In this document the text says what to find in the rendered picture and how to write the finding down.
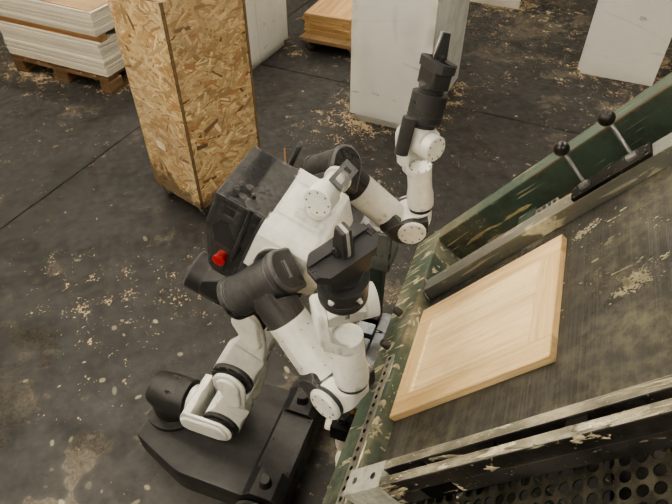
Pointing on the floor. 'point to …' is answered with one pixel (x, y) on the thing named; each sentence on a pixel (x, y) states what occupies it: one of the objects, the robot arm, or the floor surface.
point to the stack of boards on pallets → (64, 39)
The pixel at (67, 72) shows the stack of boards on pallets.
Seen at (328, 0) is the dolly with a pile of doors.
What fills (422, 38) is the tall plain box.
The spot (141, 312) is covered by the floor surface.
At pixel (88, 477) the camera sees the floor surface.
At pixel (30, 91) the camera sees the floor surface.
